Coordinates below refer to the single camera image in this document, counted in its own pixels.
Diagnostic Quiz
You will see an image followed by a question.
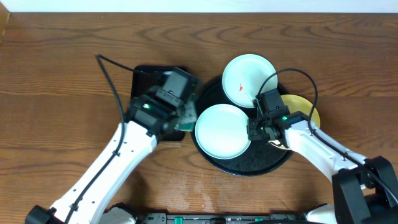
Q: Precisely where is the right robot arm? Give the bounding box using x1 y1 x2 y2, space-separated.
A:
247 108 397 223

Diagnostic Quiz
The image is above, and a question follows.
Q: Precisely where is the green sponge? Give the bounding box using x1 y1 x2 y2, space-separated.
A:
178 119 196 132

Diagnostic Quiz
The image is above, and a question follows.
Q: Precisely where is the light blue plate top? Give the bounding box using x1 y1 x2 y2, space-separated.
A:
221 54 276 108

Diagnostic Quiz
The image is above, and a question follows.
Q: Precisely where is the right black cable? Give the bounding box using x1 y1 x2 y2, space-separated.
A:
257 68 398 203

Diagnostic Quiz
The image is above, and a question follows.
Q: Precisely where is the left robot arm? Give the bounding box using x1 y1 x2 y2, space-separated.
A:
25 92 197 224

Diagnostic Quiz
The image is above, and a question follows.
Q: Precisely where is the black cable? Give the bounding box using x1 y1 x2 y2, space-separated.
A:
257 68 398 203
95 53 162 156

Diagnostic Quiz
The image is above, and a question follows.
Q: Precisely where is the black rectangular tray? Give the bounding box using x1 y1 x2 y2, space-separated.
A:
125 65 185 141

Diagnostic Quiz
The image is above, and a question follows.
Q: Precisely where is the black round tray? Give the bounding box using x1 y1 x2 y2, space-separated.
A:
191 76 294 176

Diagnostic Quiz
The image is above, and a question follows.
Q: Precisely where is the light blue plate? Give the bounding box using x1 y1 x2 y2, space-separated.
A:
221 54 276 108
195 104 251 160

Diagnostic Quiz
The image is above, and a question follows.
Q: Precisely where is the light blue plate bottom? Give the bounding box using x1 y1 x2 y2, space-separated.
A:
195 104 251 160

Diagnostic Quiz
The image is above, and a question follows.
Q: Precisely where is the yellow plate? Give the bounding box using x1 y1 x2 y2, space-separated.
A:
269 94 321 151

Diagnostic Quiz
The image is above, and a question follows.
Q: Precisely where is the left black cable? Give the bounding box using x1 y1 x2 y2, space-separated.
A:
95 53 162 156

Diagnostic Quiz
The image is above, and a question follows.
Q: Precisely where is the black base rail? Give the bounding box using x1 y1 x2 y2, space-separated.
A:
102 203 336 224

